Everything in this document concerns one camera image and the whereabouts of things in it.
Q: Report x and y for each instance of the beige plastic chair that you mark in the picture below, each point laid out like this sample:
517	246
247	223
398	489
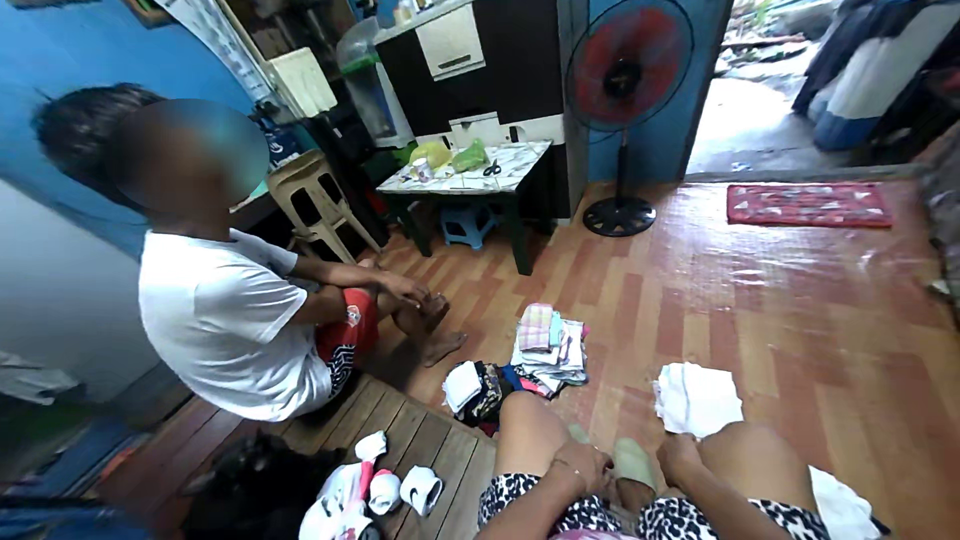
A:
306	180

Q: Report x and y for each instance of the clear container with green rim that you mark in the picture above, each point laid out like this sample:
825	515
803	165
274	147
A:
371	90

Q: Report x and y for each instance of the red patterned doormat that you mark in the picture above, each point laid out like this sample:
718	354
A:
810	206

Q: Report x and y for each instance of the person's right fingers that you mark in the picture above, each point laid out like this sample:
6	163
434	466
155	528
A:
666	453

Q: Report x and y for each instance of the pile of dark clothes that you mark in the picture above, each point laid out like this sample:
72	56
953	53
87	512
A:
489	399

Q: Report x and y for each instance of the white and blue sack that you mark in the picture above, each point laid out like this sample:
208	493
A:
866	82

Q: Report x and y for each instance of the person's body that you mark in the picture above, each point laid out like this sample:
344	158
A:
592	535

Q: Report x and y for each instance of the person's right forearm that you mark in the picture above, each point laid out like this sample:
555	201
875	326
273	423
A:
729	508

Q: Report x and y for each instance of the white cup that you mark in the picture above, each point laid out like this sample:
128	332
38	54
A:
423	170

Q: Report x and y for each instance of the black scissors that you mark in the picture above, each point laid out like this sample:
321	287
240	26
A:
492	169

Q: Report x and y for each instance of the red-bladed black stand fan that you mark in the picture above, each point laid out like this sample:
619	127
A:
622	79

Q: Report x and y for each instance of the green plastic bag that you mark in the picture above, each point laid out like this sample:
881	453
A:
471	156

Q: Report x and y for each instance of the person's right hand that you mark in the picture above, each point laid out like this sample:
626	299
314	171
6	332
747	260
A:
678	459

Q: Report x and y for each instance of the person's left forearm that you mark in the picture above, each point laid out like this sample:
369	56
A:
531	510

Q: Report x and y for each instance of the dark shelf rack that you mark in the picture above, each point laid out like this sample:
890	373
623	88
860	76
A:
315	97

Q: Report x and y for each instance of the green slipper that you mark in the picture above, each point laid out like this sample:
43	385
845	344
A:
634	461
578	433

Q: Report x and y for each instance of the white and pink garment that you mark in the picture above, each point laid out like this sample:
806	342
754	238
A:
337	501

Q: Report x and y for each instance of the black furry animal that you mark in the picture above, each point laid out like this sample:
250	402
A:
259	487

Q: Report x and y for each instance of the person's left hand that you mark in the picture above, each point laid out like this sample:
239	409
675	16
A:
583	465

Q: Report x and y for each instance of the person's left fingers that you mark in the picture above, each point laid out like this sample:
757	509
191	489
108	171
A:
602	466

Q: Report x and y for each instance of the white dark-lined rolled sock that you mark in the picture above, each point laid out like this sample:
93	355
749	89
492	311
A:
418	486

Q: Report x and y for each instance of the stack of folded clothes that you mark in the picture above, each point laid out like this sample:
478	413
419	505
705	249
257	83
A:
549	352

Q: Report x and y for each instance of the white pink rolled sock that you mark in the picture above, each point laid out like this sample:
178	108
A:
385	493

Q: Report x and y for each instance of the small folded white cloth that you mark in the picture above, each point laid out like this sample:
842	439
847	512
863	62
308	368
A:
461	386

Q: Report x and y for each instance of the person's legs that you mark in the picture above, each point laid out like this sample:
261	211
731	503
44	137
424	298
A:
757	457

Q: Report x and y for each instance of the yellow plastic bag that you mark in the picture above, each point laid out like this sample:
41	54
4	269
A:
430	154

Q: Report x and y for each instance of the dark brown and white cabinet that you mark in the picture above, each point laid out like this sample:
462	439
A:
517	64

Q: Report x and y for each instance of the marble-patterned table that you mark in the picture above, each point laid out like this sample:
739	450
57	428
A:
465	176

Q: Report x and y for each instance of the wooden slatted bench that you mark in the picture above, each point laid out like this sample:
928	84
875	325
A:
405	420

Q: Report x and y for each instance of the blue plastic stool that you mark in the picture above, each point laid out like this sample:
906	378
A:
466	226

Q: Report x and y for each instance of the white cloth with dark edge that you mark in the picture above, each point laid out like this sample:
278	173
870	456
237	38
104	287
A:
840	506

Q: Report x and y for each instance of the folded white cloth stack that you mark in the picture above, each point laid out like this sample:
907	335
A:
699	399

